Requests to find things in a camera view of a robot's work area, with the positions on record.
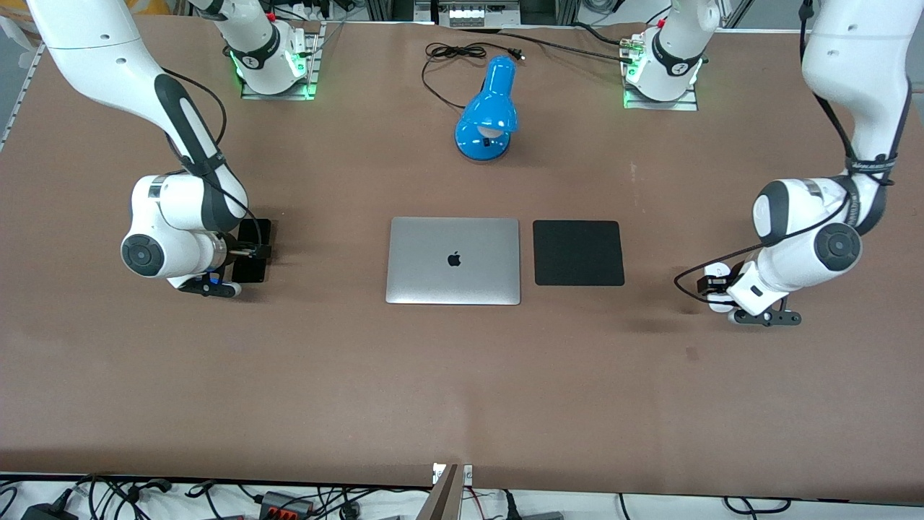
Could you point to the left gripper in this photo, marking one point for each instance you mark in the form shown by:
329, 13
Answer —
724, 281

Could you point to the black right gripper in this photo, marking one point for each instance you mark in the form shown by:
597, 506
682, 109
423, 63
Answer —
234, 251

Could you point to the black smartphone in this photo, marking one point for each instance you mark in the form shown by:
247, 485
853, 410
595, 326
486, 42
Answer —
256, 230

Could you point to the white computer mouse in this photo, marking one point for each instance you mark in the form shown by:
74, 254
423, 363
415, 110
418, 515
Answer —
720, 304

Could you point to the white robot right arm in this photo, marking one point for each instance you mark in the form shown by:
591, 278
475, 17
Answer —
94, 50

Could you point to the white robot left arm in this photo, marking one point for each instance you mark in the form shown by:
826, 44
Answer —
859, 58

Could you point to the black mouse pad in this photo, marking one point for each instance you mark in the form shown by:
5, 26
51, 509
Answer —
578, 253

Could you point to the silver closed laptop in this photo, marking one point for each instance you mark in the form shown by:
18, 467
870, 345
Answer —
452, 260

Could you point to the black orange connector box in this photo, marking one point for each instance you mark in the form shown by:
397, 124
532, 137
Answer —
285, 504

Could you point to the blue desk lamp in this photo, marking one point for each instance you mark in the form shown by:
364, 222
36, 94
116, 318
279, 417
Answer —
491, 108

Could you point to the grey metal stand beam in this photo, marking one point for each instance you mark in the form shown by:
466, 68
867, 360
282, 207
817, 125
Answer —
444, 498

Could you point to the black power adapter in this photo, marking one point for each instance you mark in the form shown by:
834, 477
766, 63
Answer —
50, 513

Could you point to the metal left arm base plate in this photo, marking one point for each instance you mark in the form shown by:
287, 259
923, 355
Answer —
686, 105

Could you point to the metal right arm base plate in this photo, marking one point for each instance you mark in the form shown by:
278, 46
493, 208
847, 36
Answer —
307, 72

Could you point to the white perforated rail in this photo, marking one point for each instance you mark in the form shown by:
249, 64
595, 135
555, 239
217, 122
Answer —
22, 94

